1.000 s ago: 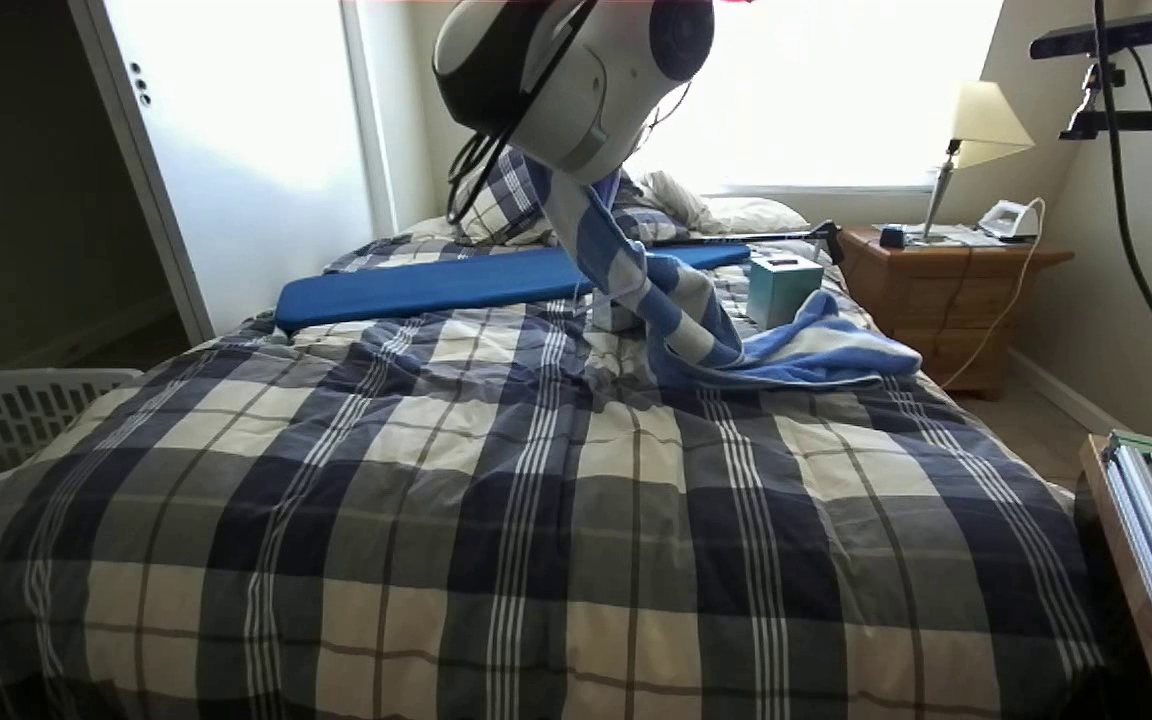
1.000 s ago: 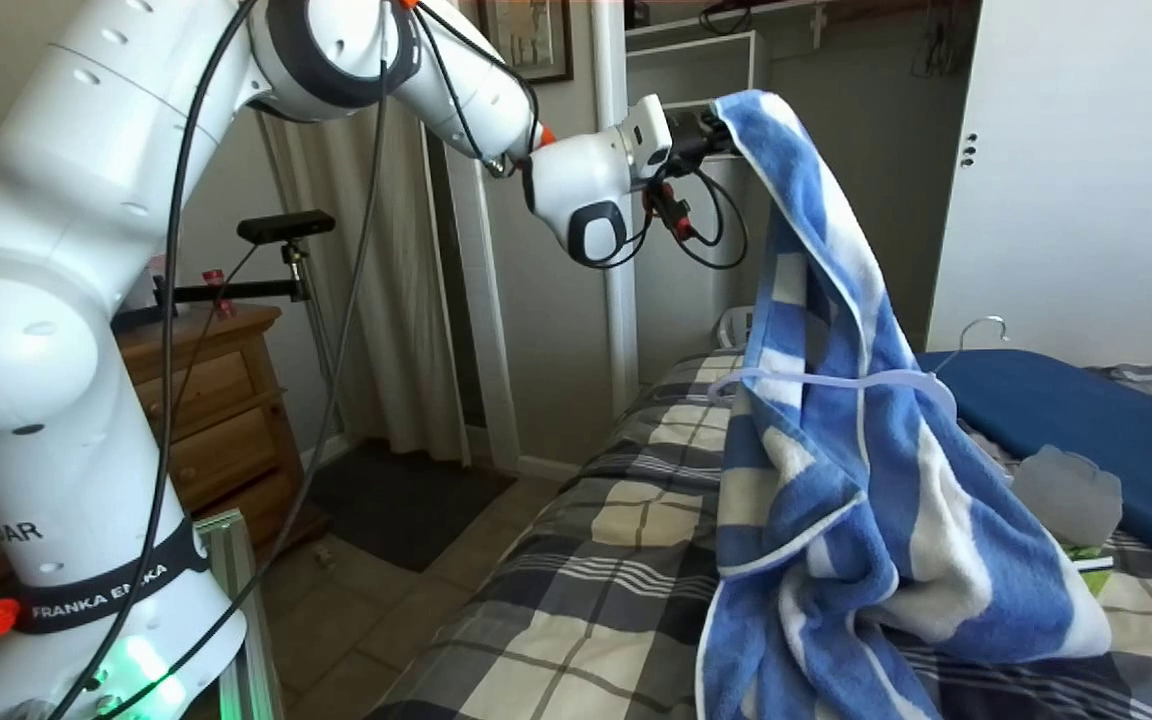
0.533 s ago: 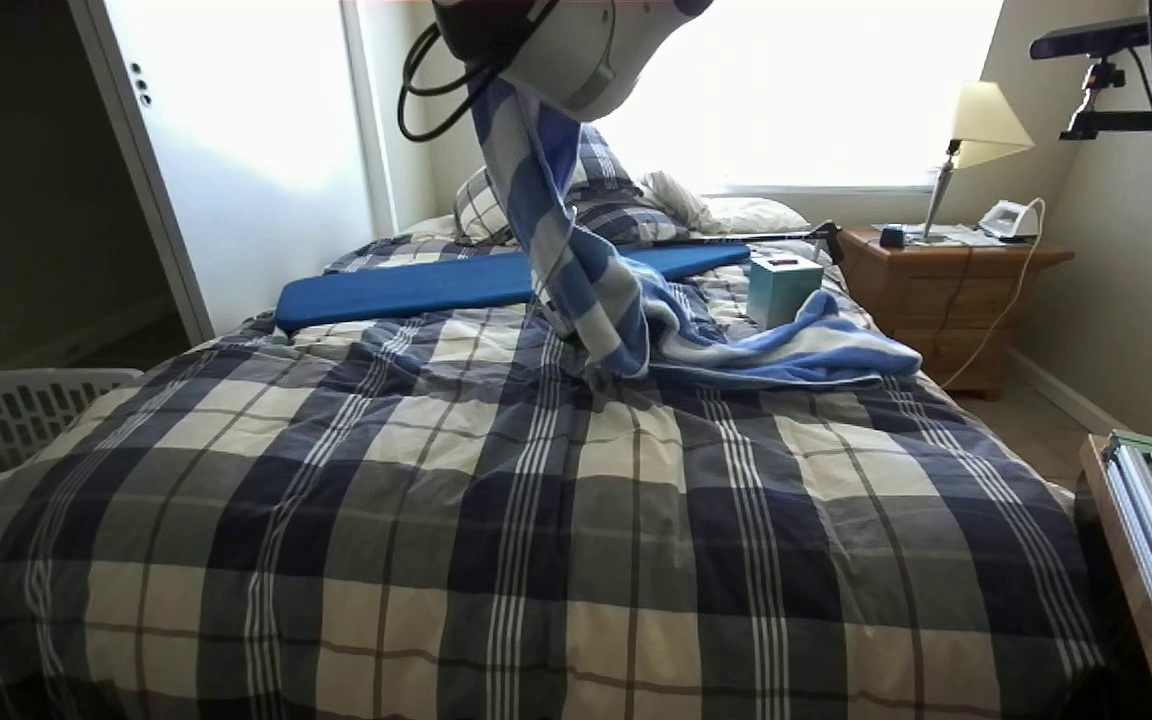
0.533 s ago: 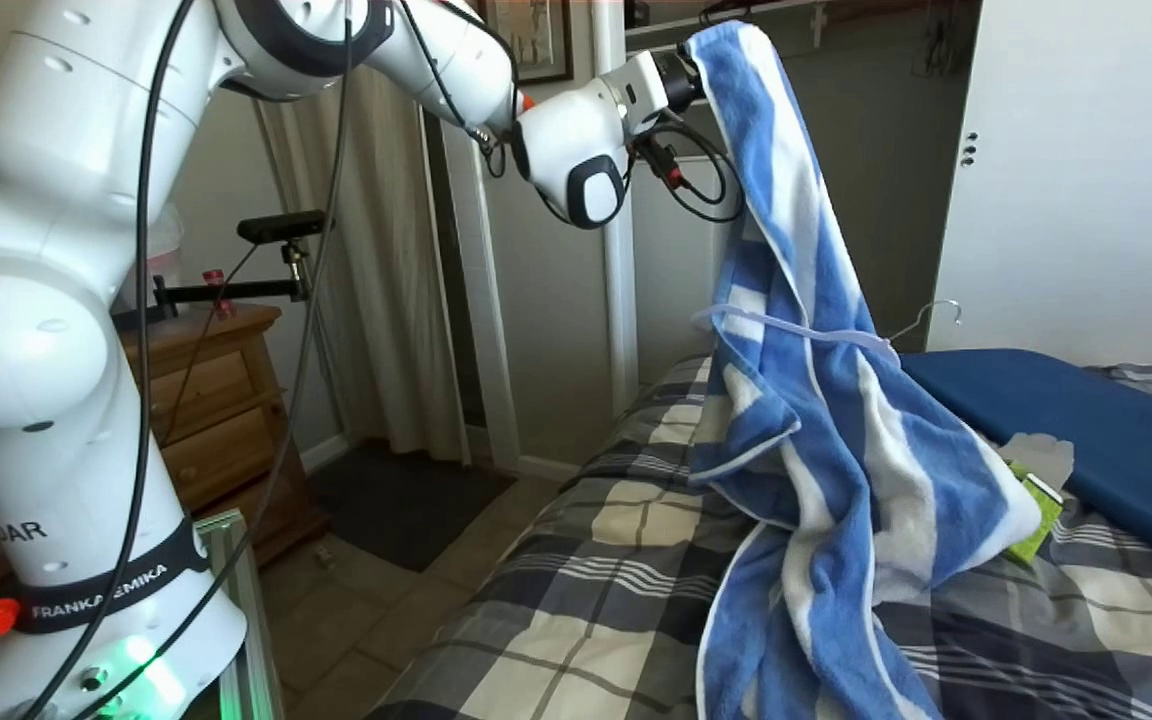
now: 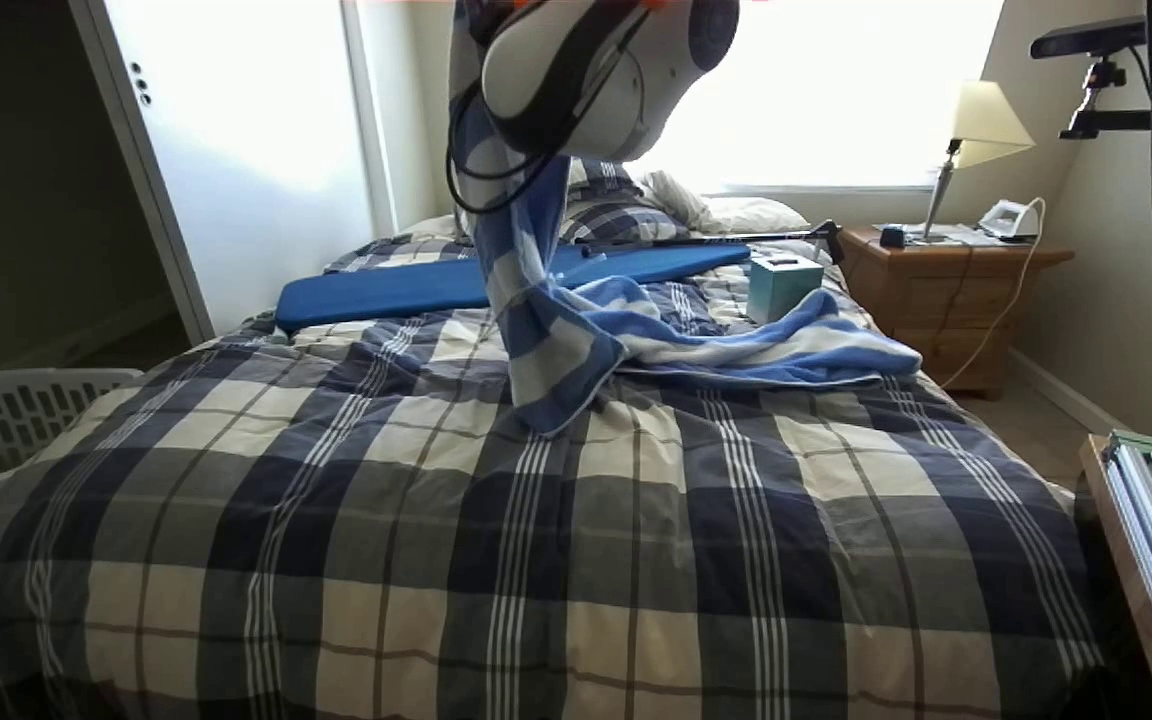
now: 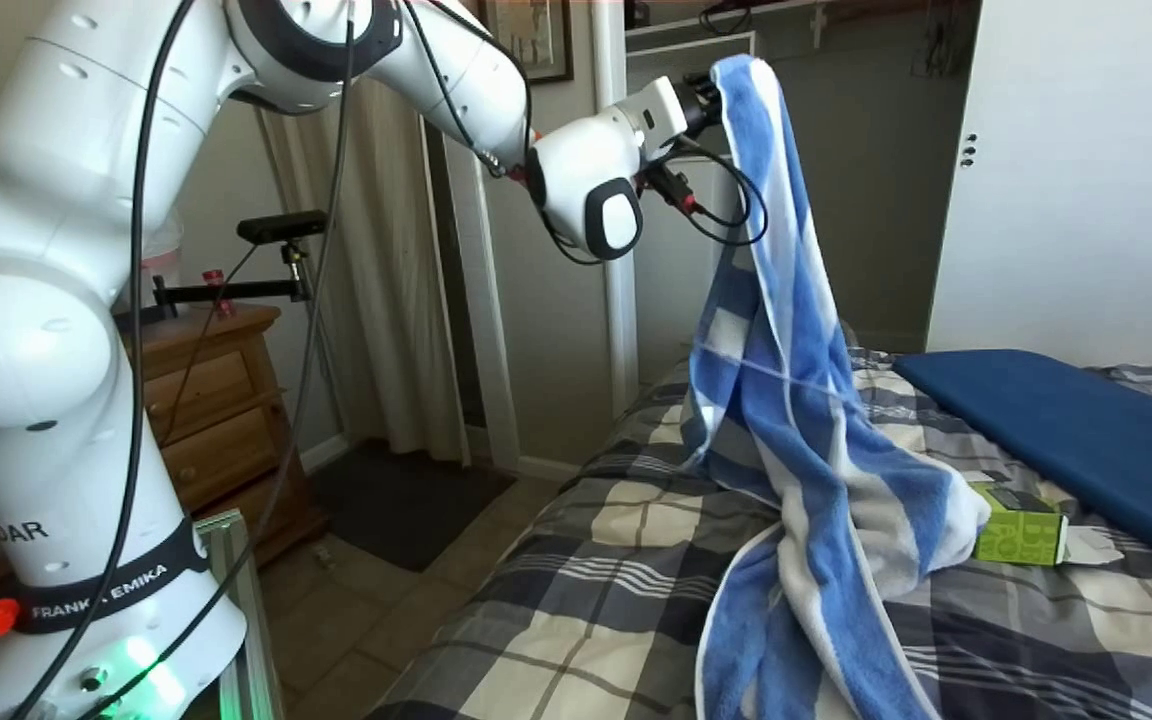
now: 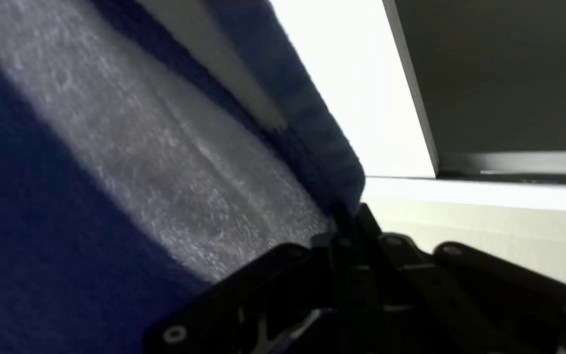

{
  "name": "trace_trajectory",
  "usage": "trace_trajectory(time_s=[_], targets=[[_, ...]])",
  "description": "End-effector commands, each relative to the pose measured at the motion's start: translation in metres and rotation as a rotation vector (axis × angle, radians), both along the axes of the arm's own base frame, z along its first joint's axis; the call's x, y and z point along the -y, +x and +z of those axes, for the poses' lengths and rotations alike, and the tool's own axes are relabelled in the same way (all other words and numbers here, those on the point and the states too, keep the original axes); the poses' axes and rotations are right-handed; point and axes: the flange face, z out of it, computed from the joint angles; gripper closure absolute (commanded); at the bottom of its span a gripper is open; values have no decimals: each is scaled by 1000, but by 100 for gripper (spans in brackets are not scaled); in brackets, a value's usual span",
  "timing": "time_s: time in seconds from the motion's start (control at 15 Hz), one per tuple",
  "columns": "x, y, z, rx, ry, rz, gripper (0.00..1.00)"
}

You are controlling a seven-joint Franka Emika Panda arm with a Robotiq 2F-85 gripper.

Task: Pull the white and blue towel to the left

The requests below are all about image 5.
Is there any white and blue striped towel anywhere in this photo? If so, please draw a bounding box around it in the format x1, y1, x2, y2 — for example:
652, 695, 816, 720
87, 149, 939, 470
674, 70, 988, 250
442, 78, 929, 446

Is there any plaid pillow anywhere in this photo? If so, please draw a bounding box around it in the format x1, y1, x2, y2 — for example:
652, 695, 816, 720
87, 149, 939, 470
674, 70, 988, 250
559, 155, 689, 254

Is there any flat blue padded board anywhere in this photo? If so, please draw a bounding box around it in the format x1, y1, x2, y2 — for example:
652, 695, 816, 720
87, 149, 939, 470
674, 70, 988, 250
272, 236, 756, 340

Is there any plaid bed comforter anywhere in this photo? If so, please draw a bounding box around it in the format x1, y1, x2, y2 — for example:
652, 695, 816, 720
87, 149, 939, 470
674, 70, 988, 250
0, 214, 1117, 720

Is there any small teal tissue box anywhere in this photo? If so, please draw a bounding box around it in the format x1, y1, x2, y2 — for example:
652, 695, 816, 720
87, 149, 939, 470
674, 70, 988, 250
745, 250, 826, 328

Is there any wooden nightstand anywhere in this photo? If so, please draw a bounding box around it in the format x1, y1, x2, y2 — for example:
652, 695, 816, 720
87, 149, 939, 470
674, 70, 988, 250
834, 219, 1080, 399

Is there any white closet door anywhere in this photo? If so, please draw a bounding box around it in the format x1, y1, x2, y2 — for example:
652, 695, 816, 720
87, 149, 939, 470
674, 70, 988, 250
66, 0, 396, 344

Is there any white desk phone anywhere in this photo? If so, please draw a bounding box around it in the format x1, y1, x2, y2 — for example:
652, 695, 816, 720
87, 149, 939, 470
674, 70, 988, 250
977, 191, 1050, 244

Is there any table lamp with white shade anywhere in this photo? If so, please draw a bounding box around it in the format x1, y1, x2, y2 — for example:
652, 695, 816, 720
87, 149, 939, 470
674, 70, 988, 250
919, 78, 1040, 250

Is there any white plastic laundry basket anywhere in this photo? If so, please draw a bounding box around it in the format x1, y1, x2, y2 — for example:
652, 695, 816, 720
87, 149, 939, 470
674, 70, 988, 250
0, 365, 150, 592

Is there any white power cord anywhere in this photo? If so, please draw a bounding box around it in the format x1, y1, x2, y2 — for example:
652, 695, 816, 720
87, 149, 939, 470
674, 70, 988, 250
939, 195, 1050, 393

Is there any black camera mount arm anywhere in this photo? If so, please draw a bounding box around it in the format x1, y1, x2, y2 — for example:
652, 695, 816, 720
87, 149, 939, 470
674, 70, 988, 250
1060, 52, 1152, 145

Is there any black bar camera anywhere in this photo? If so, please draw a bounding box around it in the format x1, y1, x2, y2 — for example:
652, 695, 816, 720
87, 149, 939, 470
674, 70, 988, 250
1026, 0, 1152, 62

